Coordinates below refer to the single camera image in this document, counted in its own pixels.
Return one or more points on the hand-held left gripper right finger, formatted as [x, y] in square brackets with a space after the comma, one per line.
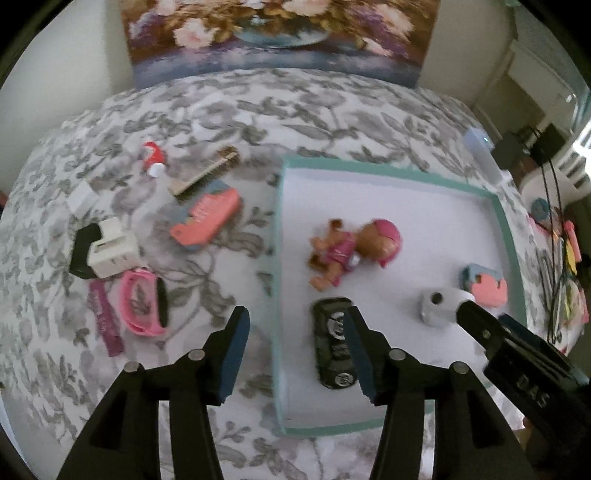
[360, 355]

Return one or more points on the grey floral bedspread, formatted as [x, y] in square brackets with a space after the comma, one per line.
[323, 106]

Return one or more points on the small pink blue case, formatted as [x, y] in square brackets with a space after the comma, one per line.
[489, 288]

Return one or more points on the black power adapter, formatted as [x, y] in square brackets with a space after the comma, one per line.
[508, 150]

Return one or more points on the pink smart watch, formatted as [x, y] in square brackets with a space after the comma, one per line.
[138, 300]

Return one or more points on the pink highlighter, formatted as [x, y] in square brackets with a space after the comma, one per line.
[569, 233]

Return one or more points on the yellow sticky notes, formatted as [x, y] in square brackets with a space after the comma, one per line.
[575, 256]

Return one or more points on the magenta strip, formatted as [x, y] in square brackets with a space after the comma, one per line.
[106, 318]

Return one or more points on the white power strip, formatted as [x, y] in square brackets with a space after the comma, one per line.
[480, 152]

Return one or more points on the white plug adapter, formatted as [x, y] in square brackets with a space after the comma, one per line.
[115, 249]

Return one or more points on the teal shallow box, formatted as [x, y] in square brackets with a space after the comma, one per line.
[415, 221]

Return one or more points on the white wrist watch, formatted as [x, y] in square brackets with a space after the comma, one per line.
[436, 307]

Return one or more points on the pink toy pup figure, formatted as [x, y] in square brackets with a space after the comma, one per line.
[341, 249]

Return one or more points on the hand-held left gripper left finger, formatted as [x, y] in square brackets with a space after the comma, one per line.
[235, 350]

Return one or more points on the white eraser block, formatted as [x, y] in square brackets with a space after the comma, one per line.
[83, 198]

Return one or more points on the grey flat case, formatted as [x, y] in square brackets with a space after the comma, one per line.
[544, 281]

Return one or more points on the black toy car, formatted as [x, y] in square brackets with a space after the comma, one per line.
[330, 332]

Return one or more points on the white carved furniture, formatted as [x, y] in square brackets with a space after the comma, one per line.
[568, 170]

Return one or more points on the floral painting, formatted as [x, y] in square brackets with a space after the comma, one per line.
[277, 27]

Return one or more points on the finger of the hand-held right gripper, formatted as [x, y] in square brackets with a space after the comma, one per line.
[480, 327]
[531, 341]

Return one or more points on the round teal disc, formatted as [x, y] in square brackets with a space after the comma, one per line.
[541, 208]

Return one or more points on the black block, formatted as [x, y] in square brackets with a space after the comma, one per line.
[83, 249]

